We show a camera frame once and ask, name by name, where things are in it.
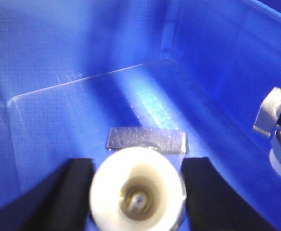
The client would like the blue shelf box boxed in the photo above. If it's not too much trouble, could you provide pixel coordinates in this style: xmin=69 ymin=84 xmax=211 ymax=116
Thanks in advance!
xmin=0 ymin=0 xmax=281 ymax=231

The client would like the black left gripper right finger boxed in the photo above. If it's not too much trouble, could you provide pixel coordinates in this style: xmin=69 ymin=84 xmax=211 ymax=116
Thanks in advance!
xmin=181 ymin=157 xmax=275 ymax=231

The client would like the white capped metal valve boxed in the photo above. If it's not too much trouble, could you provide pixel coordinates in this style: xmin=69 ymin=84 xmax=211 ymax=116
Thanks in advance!
xmin=89 ymin=147 xmax=187 ymax=231

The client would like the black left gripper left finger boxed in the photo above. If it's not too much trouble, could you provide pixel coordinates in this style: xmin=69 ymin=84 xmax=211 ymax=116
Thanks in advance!
xmin=0 ymin=158 xmax=94 ymax=231

